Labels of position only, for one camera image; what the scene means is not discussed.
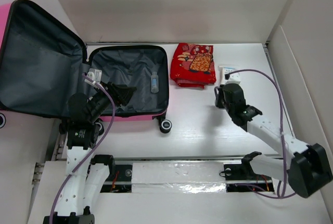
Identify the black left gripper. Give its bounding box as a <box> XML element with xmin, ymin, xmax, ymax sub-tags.
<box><xmin>88</xmin><ymin>80</ymin><xmax>136</xmax><ymax>122</ymax></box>

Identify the white blue tissue pack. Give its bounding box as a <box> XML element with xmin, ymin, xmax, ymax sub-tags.
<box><xmin>219</xmin><ymin>66</ymin><xmax>241</xmax><ymax>85</ymax></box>

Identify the small clear plastic bottle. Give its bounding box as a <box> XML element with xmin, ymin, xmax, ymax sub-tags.
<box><xmin>150</xmin><ymin>72</ymin><xmax>159</xmax><ymax>93</ymax></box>

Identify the red patterned cloth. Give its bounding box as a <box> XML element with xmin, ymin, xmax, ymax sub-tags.
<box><xmin>170</xmin><ymin>43</ymin><xmax>216</xmax><ymax>89</ymax></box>

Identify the pink kids suitcase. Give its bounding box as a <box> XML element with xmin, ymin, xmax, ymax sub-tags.
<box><xmin>1</xmin><ymin>0</ymin><xmax>172</xmax><ymax>133</ymax></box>

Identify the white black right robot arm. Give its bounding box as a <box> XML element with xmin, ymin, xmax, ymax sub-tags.
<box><xmin>214</xmin><ymin>83</ymin><xmax>332</xmax><ymax>198</ymax></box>

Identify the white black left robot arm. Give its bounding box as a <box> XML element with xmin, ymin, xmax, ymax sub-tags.
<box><xmin>43</xmin><ymin>82</ymin><xmax>136</xmax><ymax>223</ymax></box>

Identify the white side board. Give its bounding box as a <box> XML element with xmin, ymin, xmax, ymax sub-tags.
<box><xmin>268</xmin><ymin>26</ymin><xmax>332</xmax><ymax>158</ymax></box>

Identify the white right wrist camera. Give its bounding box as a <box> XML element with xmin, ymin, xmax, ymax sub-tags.
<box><xmin>224</xmin><ymin>69</ymin><xmax>241</xmax><ymax>84</ymax></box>

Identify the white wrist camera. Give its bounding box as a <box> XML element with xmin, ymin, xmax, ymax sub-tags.
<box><xmin>224</xmin><ymin>69</ymin><xmax>241</xmax><ymax>84</ymax></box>
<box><xmin>82</xmin><ymin>68</ymin><xmax>102</xmax><ymax>86</ymax></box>

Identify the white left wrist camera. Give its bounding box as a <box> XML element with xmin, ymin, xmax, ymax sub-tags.
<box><xmin>82</xmin><ymin>68</ymin><xmax>102</xmax><ymax>86</ymax></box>

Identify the metal base rail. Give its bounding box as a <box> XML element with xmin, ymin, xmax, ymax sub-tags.
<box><xmin>101</xmin><ymin>159</ymin><xmax>275</xmax><ymax>194</ymax></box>

